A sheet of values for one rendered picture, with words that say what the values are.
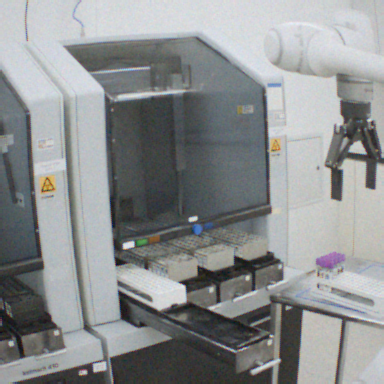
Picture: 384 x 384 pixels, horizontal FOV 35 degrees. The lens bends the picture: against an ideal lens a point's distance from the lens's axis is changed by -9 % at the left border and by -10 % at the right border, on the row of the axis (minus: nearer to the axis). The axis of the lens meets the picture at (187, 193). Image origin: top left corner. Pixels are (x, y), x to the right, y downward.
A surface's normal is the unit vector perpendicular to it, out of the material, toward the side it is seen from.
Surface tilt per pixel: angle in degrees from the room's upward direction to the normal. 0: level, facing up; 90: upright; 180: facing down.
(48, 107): 90
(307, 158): 90
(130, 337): 90
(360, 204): 90
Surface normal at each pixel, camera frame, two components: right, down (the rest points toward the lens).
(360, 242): -0.80, 0.16
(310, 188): 0.61, 0.15
